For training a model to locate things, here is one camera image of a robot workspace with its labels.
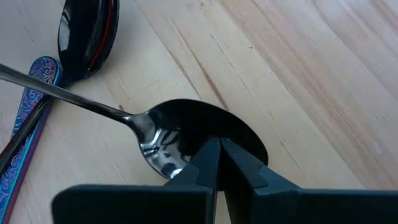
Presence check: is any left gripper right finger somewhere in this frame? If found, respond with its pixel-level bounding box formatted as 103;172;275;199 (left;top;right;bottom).
221;138;398;224

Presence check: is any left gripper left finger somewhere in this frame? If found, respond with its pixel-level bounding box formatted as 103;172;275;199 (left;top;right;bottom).
51;138;221;224

